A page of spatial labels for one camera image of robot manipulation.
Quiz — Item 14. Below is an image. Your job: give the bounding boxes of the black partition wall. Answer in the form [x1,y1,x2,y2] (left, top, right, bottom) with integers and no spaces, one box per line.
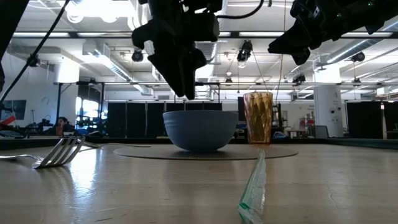
[107,101,223,138]
[346,100,398,140]

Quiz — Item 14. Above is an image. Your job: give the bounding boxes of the green drinking straw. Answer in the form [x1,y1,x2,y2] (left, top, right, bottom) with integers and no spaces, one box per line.
[237,149,267,224]

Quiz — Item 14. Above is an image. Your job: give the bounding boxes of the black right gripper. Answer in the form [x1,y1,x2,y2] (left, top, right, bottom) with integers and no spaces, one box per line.
[267,0,352,65]

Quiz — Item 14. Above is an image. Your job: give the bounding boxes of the round grey placemat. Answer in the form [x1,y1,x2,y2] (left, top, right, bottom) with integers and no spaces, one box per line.
[113,144,299,161]

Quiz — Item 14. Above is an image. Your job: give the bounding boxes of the blue bowl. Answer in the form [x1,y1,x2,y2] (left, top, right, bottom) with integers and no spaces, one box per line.
[162,110,239,153]

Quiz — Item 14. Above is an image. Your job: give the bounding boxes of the black hanging camera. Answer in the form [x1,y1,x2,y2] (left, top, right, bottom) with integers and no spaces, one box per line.
[236,39,254,63]
[351,51,366,63]
[131,49,145,63]

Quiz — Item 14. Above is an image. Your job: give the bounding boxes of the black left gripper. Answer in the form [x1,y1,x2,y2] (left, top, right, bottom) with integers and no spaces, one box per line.
[131,0,223,100]

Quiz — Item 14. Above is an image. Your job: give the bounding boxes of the person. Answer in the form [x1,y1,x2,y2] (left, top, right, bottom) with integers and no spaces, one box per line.
[54,116,70,136]

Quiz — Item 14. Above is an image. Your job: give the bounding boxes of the white round pillar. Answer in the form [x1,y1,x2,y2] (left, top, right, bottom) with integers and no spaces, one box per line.
[313,63,345,138]

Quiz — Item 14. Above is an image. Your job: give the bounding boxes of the silver ceiling duct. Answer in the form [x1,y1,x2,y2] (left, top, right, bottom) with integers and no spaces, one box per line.
[325,21,398,65]

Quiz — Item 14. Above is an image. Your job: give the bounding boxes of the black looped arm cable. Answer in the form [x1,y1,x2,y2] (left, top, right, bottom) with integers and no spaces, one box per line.
[0,0,72,104]

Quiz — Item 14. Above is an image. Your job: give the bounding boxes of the silver metal fork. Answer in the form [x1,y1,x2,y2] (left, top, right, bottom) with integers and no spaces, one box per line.
[0,136,86,170]

